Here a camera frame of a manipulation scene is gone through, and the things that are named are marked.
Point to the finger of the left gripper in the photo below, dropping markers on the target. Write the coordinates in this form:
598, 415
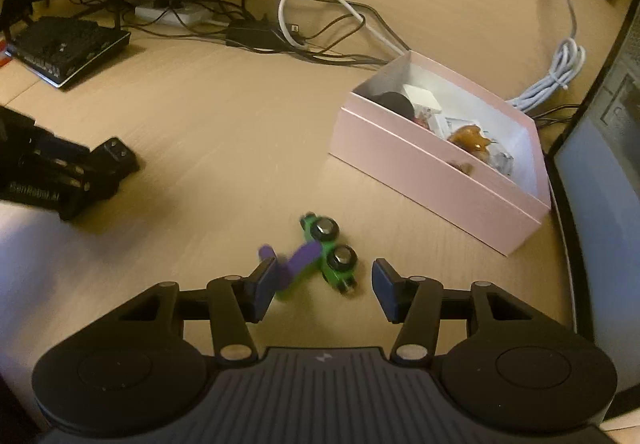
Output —
114, 159

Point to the pink open cardboard box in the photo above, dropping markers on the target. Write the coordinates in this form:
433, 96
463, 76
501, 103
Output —
500, 210

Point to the orange toy figure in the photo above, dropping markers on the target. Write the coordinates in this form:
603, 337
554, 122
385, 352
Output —
471, 139

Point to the white power adapter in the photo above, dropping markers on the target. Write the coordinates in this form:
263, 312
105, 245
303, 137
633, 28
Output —
422, 100

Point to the white power strip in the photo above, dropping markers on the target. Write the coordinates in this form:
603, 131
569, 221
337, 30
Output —
190, 15

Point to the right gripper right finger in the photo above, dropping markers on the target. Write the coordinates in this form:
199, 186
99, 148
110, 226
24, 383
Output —
414, 303

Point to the green purple toy car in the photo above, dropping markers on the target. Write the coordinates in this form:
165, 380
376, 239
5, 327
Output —
322, 250

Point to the black keyboard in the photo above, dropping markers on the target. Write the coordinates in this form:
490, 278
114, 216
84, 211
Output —
60, 50

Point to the glass-sided computer case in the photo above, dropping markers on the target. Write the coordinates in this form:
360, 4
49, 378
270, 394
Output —
594, 173

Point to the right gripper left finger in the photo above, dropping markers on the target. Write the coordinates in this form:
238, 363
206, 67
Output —
235, 301

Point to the black rectangular device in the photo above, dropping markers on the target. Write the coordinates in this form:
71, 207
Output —
397, 103

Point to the black power brick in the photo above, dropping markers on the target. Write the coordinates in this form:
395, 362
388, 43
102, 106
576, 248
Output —
258, 34

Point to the white dotted cube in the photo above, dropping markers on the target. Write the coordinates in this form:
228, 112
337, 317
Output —
444, 126

